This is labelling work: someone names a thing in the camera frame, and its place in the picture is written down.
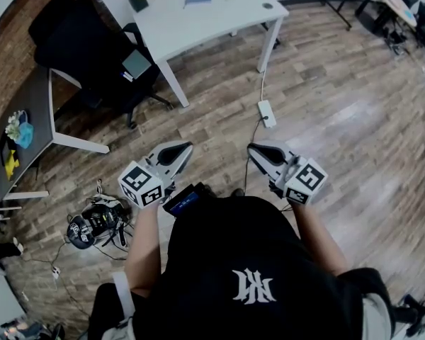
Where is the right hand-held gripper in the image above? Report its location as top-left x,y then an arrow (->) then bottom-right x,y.
246,139 -> 329,205

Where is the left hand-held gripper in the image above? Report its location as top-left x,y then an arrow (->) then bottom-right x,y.
117,140 -> 195,210

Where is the person's right forearm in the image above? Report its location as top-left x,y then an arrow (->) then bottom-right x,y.
289,200 -> 349,278

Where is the person's left forearm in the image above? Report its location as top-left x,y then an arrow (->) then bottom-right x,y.
123,202 -> 168,299

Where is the grey table top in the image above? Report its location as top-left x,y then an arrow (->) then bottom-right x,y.
0,65 -> 111,212

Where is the black office chair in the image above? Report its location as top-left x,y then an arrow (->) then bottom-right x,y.
28,0 -> 174,130

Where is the white desk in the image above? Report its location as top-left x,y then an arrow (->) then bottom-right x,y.
129,0 -> 290,108

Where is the black device with blue screen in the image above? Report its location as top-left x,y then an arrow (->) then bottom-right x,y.
161,182 -> 213,218

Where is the white power strip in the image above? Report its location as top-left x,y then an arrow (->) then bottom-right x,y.
257,99 -> 277,129

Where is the person's black printed shirt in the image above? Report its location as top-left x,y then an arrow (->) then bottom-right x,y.
88,195 -> 394,340

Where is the grey pad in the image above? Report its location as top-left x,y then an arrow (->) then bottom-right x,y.
121,50 -> 153,80

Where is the light blue bag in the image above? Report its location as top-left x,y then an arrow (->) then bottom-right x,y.
16,121 -> 35,150

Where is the yellow toy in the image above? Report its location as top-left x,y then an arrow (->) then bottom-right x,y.
4,149 -> 21,181

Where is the small white flower bunch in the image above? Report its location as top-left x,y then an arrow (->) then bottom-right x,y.
5,110 -> 24,141

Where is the light wooden table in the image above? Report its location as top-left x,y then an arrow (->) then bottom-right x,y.
361,0 -> 421,28

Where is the black floor cable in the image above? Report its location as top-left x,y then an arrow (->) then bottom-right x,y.
243,118 -> 265,194

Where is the bundle of cables on floor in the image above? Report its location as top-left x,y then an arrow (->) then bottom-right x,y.
66,195 -> 132,250

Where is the white shoulder strap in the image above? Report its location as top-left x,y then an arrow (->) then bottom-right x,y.
112,271 -> 137,327

